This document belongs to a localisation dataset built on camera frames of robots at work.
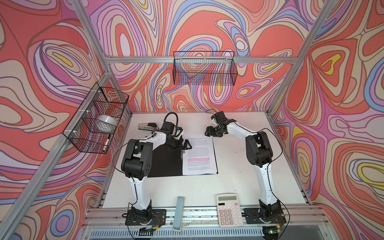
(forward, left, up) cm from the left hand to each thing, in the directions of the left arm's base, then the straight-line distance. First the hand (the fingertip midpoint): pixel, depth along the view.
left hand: (187, 146), depth 96 cm
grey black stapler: (+17, +29, 0) cm, 33 cm away
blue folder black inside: (-9, +13, -4) cm, 17 cm away
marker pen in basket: (-11, +38, +22) cm, 46 cm away
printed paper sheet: (-8, -9, -3) cm, 12 cm away
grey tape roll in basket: (-4, +38, +30) cm, 48 cm away
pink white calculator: (-37, -22, -1) cm, 43 cm away
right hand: (+10, -16, -3) cm, 19 cm away
